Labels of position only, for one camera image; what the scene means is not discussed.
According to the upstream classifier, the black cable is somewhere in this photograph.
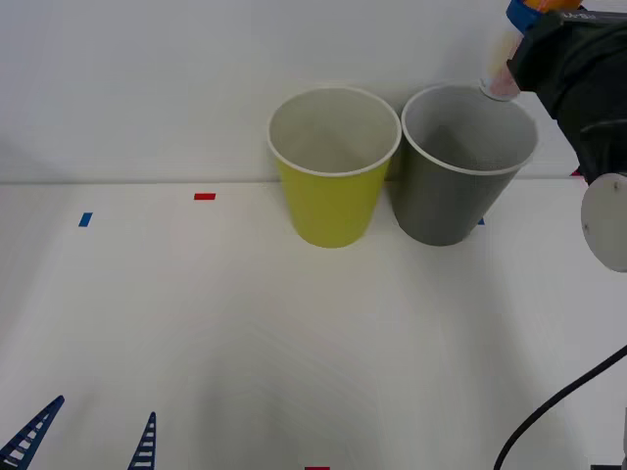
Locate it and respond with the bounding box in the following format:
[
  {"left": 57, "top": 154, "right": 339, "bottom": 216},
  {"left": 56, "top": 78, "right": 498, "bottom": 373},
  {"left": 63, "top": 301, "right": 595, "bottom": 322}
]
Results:
[{"left": 493, "top": 344, "right": 627, "bottom": 470}]

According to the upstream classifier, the yellow-green plastic waste bin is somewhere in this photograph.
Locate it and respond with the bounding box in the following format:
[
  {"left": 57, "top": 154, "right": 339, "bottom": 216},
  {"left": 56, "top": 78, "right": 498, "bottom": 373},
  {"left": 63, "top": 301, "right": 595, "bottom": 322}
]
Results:
[{"left": 266, "top": 86, "right": 403, "bottom": 250}]

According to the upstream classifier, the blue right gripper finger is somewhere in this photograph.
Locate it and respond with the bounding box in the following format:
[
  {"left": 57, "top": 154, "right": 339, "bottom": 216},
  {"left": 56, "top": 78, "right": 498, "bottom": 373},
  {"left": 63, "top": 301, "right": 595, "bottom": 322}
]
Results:
[{"left": 506, "top": 0, "right": 543, "bottom": 33}]

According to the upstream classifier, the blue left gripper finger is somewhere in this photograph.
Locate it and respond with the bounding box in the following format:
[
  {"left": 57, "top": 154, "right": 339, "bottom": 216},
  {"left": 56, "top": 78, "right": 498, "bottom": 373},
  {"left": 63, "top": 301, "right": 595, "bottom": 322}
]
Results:
[
  {"left": 0, "top": 395, "right": 66, "bottom": 470},
  {"left": 126, "top": 410, "right": 158, "bottom": 470}
]

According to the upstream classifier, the grey plastic waste bin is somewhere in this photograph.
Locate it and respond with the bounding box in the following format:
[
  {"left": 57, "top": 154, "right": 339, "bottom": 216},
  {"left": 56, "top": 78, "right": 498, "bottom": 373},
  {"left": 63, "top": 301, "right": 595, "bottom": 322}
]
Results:
[{"left": 390, "top": 83, "right": 540, "bottom": 248}]

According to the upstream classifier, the orange and white drink can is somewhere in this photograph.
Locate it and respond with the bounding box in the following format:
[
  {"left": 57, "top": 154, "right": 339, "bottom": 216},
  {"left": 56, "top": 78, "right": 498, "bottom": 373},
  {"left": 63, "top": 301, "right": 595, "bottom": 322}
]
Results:
[{"left": 477, "top": 0, "right": 582, "bottom": 103}]

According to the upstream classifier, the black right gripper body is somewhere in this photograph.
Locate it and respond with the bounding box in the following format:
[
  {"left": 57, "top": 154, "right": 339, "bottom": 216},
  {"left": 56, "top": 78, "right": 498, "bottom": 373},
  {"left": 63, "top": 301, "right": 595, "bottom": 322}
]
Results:
[{"left": 506, "top": 10, "right": 627, "bottom": 129}]

